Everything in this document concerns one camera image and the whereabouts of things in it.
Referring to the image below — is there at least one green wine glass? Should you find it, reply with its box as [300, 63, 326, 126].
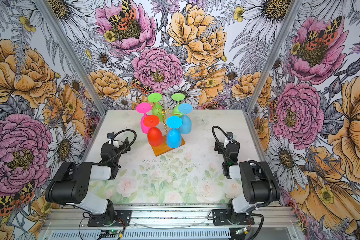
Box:
[172, 93, 185, 117]
[148, 93, 163, 122]

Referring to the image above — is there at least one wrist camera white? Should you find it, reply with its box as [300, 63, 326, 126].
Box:
[225, 132, 234, 144]
[107, 132, 115, 142]

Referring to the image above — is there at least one blue wine glass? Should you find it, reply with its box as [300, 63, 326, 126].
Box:
[178, 103, 193, 135]
[166, 116, 183, 149]

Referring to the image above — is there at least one aluminium frame post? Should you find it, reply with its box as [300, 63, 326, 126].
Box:
[246, 0, 303, 115]
[35, 1, 108, 117]

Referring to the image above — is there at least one left green wine glass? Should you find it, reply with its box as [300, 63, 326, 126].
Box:
[148, 93, 163, 122]

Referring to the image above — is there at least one left aluminium frame post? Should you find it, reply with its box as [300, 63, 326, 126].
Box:
[35, 1, 108, 117]

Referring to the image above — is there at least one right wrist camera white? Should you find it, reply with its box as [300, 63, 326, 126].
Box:
[225, 132, 234, 144]

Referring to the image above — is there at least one right aluminium frame post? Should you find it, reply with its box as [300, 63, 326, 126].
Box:
[246, 0, 303, 115]

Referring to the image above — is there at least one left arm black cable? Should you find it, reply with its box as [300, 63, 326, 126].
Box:
[100, 129, 138, 166]

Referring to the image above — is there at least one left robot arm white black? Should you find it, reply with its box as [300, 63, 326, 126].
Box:
[45, 138, 131, 225]

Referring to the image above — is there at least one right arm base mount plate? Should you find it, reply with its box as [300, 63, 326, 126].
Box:
[212, 209, 255, 226]

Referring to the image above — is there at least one pink wine glass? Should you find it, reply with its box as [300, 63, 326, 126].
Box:
[136, 103, 152, 134]

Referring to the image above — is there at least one red wine glass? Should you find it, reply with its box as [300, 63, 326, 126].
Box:
[143, 115, 163, 147]

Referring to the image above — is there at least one aluminium front rail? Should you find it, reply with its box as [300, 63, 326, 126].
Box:
[38, 204, 304, 240]

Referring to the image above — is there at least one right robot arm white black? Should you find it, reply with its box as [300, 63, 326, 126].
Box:
[214, 141, 281, 225]

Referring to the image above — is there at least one gold wire rack wooden base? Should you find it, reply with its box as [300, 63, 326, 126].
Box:
[150, 107, 187, 157]

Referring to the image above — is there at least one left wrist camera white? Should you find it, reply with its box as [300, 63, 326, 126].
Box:
[107, 132, 115, 142]

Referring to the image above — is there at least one right green wine glass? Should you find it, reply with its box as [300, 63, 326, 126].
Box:
[172, 93, 185, 117]

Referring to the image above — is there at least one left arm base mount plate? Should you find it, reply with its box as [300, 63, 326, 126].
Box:
[87, 210, 132, 227]

